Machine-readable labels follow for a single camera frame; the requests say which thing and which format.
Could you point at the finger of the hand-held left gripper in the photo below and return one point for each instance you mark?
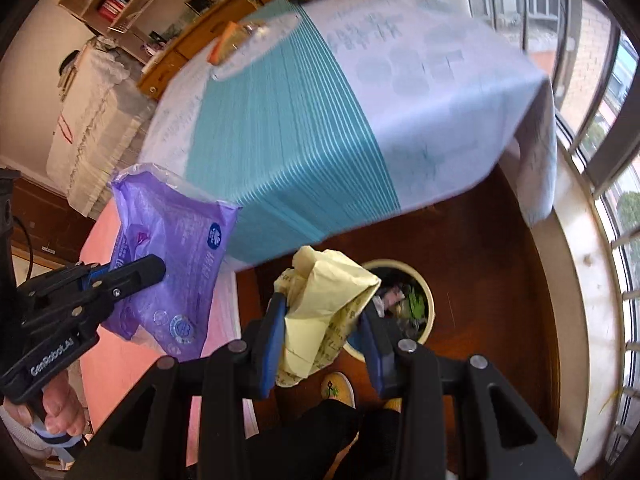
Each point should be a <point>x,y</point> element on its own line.
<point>65,280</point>
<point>130,275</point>

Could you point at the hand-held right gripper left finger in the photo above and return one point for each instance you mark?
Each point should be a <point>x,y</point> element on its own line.
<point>272,342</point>

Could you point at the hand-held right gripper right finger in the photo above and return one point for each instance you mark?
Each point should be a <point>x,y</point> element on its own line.
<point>374,357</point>

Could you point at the purple plastic wipes packet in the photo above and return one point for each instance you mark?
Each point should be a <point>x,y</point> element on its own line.
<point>165,240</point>

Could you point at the yellow foil bag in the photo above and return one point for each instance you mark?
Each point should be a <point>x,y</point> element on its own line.
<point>325,290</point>

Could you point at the cream round trash bin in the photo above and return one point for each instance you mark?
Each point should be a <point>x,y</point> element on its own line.
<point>395,272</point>

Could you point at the person's left hand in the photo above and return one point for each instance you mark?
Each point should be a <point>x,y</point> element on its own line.
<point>62,410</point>

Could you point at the yellow slipper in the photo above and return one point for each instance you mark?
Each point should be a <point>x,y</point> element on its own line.
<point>392,405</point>
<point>337,390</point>

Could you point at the pink bed cover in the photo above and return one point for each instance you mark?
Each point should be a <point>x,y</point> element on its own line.
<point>116,376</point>

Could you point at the person's black trouser leg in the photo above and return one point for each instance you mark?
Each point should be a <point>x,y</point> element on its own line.
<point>320,437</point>

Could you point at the white lace furniture cover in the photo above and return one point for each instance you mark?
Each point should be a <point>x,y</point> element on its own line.
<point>100,135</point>

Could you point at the teal striped table runner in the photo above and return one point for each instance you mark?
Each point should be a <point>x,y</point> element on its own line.
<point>300,135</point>

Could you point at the dark round item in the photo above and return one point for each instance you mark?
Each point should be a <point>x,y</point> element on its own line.
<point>69,70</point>

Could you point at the round glass turntable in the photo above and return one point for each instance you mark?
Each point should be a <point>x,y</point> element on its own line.
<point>240,64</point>

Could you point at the wooden desk with drawers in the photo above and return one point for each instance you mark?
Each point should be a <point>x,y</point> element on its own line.
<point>200,35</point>

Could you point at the orange snack packet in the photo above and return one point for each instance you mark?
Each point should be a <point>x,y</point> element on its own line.
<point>227,42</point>

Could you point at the row of books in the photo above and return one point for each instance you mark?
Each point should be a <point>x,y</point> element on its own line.
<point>117,2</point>

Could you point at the white tree print tablecloth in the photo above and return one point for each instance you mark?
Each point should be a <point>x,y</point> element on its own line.
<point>450,85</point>

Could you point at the metal window grille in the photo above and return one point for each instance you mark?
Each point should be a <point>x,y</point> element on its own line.
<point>565,35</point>

